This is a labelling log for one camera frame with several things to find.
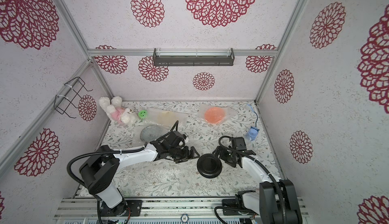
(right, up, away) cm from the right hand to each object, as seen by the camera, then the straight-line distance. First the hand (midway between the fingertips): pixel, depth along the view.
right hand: (218, 154), depth 88 cm
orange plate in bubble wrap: (+2, +22, +20) cm, 30 cm away
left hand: (-15, -1, -5) cm, 15 cm away
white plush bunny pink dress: (-65, +25, +10) cm, 71 cm away
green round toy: (-51, +24, +18) cm, 59 cm away
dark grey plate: (-6, -7, +2) cm, 9 cm away
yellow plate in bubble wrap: (-36, +22, +21) cm, 47 cm away
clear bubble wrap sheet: (-20, -12, -5) cm, 24 cm away
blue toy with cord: (+22, +12, +6) cm, 26 cm away
